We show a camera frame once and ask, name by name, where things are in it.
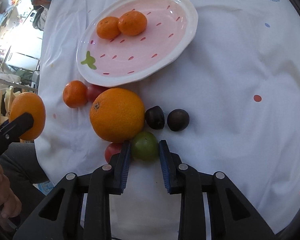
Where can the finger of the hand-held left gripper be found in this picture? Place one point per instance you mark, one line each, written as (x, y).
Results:
(17, 126)

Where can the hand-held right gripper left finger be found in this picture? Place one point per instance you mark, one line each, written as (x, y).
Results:
(126, 167)

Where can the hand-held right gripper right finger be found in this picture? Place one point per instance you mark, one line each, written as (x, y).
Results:
(164, 167)

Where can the red plum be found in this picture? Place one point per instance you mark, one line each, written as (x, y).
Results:
(96, 92)
(112, 152)

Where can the medium orange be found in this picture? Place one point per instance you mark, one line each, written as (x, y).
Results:
(27, 105)

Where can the green round fruit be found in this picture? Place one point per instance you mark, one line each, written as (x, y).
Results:
(145, 146)

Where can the dark purple plum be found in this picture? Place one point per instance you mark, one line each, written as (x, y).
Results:
(154, 117)
(178, 120)

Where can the large orange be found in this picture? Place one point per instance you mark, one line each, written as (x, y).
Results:
(117, 115)

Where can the small mandarin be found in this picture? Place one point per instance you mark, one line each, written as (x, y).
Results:
(132, 23)
(74, 93)
(108, 27)

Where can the pink strawberry-shaped plate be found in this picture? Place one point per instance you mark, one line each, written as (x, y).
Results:
(145, 55)

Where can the person's left hand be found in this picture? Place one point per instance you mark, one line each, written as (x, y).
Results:
(5, 197)

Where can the yellow cloth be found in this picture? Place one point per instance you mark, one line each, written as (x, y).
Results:
(8, 97)

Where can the grey clothing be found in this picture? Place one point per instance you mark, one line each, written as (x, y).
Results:
(22, 165)

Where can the green cloth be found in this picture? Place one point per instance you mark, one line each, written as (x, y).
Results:
(23, 74)

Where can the white cabinet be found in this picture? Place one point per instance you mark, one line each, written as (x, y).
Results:
(22, 57)

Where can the white printed cloth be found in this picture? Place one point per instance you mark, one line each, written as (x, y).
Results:
(227, 105)

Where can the pile of dark clothes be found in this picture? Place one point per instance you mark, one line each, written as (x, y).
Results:
(38, 10)

